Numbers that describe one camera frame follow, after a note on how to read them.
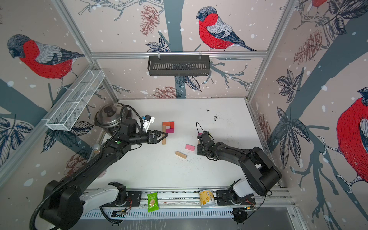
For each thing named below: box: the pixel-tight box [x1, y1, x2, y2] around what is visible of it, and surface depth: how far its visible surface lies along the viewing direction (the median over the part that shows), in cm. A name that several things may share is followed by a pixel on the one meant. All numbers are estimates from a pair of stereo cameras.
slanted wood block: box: [174, 150, 188, 160], surface depth 91 cm
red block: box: [170, 121, 175, 129], surface depth 106 cm
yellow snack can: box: [198, 189, 216, 208], surface depth 70 cm
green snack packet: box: [146, 192, 160, 213], surface depth 73 cm
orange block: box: [161, 121, 171, 127], surface depth 106 cm
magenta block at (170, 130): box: [165, 128, 175, 134], surface depth 103 cm
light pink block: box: [184, 143, 196, 151], surface depth 94 cm
